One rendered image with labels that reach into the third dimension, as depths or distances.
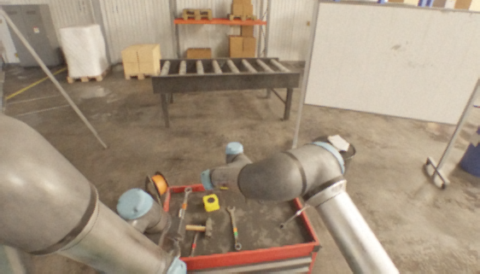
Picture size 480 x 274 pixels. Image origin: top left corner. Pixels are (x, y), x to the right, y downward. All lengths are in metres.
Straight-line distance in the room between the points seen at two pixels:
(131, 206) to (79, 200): 0.33
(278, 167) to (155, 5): 8.35
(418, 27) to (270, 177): 2.75
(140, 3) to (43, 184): 8.59
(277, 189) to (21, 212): 0.43
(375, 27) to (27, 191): 2.97
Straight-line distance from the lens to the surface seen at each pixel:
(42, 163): 0.30
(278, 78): 4.02
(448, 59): 3.30
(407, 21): 3.08
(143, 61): 6.84
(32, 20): 9.49
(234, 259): 1.16
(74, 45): 7.21
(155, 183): 2.48
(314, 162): 0.59
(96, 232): 0.36
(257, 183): 0.56
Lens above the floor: 1.89
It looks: 27 degrees down
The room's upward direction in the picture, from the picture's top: 2 degrees clockwise
